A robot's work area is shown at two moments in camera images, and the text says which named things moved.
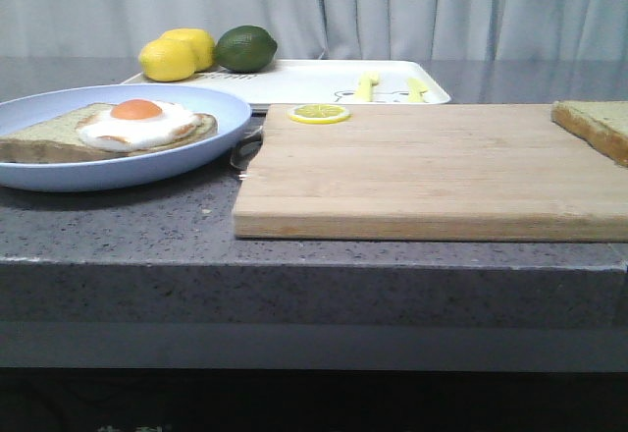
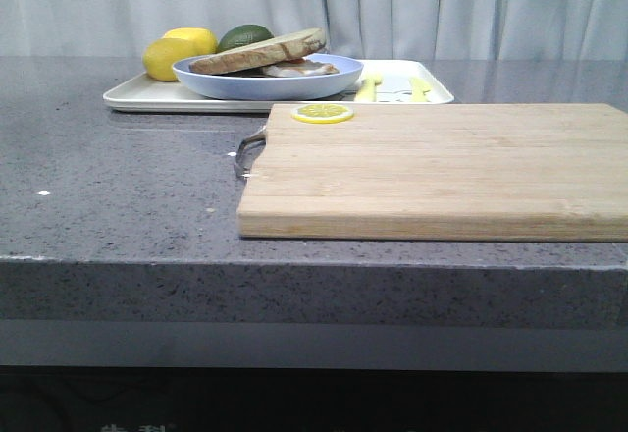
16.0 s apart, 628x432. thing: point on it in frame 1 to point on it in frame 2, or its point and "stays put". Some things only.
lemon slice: (319, 114) stays put
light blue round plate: (20, 111) to (274, 87)
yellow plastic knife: (416, 89) stays put
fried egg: (134, 124) to (293, 68)
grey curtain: (321, 10) stays put
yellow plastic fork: (368, 80) stays put
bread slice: (603, 124) to (262, 54)
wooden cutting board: (431, 173) stays put
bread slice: (57, 138) to (256, 72)
